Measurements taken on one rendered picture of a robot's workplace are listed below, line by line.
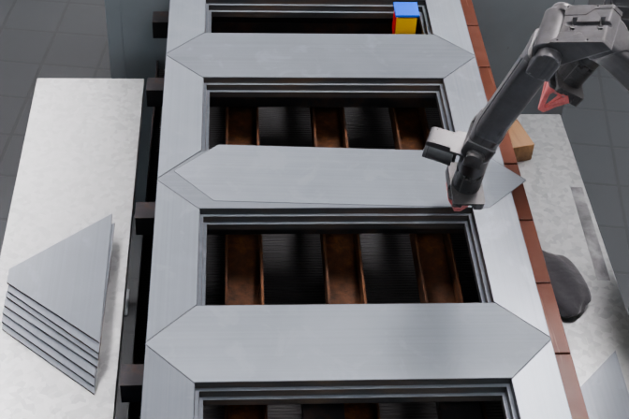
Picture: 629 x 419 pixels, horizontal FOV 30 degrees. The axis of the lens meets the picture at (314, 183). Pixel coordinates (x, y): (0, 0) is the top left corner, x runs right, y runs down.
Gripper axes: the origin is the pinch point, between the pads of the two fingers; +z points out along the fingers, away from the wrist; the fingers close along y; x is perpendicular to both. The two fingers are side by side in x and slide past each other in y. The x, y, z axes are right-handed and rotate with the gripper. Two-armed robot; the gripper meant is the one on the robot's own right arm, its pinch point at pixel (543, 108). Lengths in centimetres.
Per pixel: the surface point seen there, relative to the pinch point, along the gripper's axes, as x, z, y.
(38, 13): -101, 161, -163
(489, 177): -3.2, 15.8, 8.9
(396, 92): -19.8, 28.0, -22.7
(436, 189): -13.2, 20.7, 14.2
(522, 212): 5.2, 16.0, 15.0
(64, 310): -74, 58, 50
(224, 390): -46, 38, 70
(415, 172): -17.3, 22.7, 9.4
